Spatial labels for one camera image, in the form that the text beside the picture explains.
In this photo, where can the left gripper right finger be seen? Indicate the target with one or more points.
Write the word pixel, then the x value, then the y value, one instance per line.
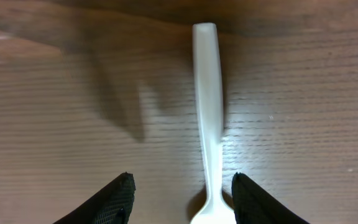
pixel 254 205

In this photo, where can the white spoon cluster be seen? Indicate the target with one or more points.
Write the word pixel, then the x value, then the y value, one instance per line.
pixel 209 109

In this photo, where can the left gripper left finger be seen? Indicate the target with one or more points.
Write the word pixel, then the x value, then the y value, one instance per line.
pixel 112 204

